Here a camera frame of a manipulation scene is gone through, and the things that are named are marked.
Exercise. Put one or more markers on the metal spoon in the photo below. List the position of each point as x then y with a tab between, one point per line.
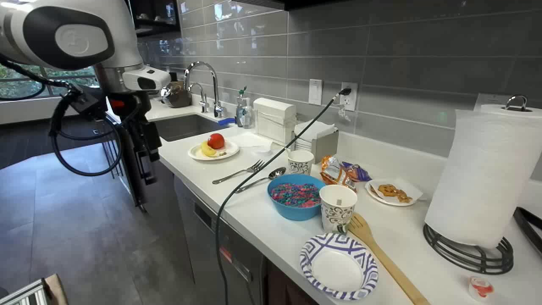
274	174

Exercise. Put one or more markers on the brown pretzels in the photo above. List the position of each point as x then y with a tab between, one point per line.
391	192

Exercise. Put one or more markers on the metal fork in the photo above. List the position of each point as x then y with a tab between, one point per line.
234	174

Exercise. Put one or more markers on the blue snack bag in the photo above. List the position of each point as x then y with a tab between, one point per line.
356	172

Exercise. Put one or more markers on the orange snack bag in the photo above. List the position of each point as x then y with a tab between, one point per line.
332	172

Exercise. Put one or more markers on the blue sponge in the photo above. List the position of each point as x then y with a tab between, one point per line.
225	123

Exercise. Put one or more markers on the chrome kitchen faucet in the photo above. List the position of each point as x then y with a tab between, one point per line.
215	94

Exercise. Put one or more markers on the white paper towel roll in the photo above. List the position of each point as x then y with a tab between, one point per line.
485	176

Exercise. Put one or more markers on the blue patterned paper plate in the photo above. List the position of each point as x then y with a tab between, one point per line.
339	269

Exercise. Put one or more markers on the wooden framed stand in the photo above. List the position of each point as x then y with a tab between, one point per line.
53	289

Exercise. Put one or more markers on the small patterned paper cup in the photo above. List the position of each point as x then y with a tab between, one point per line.
300	164

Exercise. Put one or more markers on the metal napkin dispenser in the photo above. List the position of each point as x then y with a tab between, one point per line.
324	145

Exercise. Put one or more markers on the clear soap pump bottle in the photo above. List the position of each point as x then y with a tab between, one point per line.
244	113

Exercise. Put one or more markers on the wooden slotted spatula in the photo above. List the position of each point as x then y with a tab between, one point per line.
390	265

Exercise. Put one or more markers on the stainless dishwasher front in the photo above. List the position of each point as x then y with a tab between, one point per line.
197	238

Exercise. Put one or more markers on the dark kitchen sink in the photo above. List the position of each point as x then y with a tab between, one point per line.
183	128

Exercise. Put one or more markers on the white plate with pretzels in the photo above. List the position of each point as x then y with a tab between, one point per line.
415	189

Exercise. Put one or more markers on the white fruit plate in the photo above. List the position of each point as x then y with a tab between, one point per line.
225	154

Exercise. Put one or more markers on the white wall switch plate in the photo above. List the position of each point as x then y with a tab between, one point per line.
315	93

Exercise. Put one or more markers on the small red creamer cup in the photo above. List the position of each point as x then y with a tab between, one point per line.
481	289

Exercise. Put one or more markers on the blue plastic bowl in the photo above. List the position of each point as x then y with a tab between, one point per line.
293	213

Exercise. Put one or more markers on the dark wall shelf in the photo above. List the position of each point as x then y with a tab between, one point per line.
154	15

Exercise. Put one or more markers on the colourful candy pieces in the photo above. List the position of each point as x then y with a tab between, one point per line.
297	196

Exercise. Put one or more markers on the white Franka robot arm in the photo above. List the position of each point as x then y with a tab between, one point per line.
34	35

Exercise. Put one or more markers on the white folded paper towel stack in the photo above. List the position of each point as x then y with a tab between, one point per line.
273	120

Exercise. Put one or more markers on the red apple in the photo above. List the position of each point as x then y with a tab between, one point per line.
215	142

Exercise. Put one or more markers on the swirl patterned paper coffee cup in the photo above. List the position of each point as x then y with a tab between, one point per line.
337	218

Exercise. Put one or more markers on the window with dark frame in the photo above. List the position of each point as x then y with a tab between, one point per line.
22	86

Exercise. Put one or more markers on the white wall outlet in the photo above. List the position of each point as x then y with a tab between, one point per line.
351	101

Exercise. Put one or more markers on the dark utensil caddy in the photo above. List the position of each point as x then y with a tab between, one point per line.
178	96

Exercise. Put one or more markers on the yellow banana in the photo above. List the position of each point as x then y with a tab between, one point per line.
207	152

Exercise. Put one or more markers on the black countertop object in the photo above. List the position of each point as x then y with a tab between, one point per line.
527	226

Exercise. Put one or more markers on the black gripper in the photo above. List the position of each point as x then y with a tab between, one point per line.
129	111

